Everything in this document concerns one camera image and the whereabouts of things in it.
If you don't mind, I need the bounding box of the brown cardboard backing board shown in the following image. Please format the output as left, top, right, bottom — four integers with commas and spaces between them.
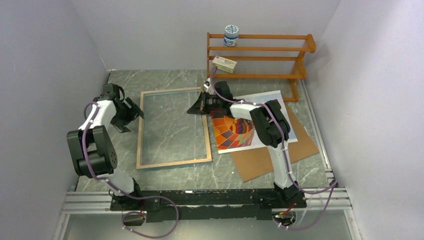
230, 104, 319, 182

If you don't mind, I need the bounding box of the blue white ceramic jar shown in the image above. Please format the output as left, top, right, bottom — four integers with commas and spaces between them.
223, 24, 239, 47

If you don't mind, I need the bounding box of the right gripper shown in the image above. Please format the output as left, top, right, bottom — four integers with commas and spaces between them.
187, 91, 223, 116

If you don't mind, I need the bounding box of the clear glass pane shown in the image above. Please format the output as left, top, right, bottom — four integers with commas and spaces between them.
141, 90, 209, 166

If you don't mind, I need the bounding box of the hot air balloon photo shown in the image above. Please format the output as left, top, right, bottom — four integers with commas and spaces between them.
210, 90, 298, 154

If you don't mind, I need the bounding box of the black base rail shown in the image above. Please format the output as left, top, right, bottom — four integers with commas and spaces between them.
110, 188, 307, 223

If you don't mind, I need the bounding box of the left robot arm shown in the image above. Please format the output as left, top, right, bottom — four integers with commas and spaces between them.
66, 83, 144, 210

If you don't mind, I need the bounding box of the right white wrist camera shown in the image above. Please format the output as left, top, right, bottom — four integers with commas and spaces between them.
202, 77, 215, 95

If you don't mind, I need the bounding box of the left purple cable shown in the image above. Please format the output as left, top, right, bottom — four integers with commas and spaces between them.
81, 100, 180, 240

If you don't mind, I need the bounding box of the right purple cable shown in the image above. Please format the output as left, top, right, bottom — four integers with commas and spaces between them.
209, 66, 339, 232

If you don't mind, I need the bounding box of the blue wooden picture frame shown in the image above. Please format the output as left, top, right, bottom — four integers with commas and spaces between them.
136, 86, 213, 170

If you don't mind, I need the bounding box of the small white green box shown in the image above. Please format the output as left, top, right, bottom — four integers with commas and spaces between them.
212, 56, 237, 74

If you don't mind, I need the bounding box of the purple cable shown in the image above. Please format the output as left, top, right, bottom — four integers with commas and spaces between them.
209, 66, 339, 232
81, 100, 180, 240

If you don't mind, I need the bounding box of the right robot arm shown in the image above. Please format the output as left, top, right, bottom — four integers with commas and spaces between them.
186, 80, 305, 208

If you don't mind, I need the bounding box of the orange wooden shelf rack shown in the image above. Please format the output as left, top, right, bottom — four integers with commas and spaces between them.
206, 33, 317, 102

